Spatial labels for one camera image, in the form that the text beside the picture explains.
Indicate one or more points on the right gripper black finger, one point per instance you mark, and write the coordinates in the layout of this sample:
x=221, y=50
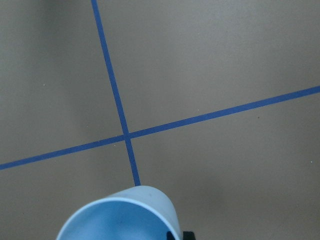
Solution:
x=188, y=235

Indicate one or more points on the blue cup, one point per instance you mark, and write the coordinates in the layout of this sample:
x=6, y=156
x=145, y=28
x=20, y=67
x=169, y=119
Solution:
x=137, y=213

